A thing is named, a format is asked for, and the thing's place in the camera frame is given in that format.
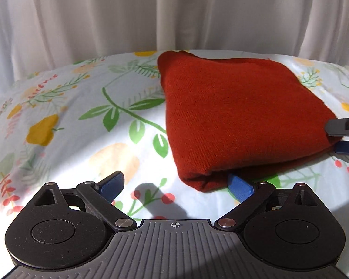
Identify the floral bed sheet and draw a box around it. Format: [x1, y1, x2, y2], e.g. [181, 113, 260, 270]
[0, 48, 349, 269]

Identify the red knit sweater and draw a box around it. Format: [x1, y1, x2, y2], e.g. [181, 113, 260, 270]
[157, 50, 342, 193]

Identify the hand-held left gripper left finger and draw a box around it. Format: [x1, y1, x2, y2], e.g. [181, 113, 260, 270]
[32, 171, 138, 232]

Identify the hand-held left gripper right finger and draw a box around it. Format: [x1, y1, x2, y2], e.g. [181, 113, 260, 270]
[214, 174, 319, 233]

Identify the white curtain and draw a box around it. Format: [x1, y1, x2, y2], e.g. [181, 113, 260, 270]
[0, 0, 349, 106]

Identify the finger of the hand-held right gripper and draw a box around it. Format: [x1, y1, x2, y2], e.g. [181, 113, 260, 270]
[334, 140, 349, 155]
[325, 117, 349, 138]

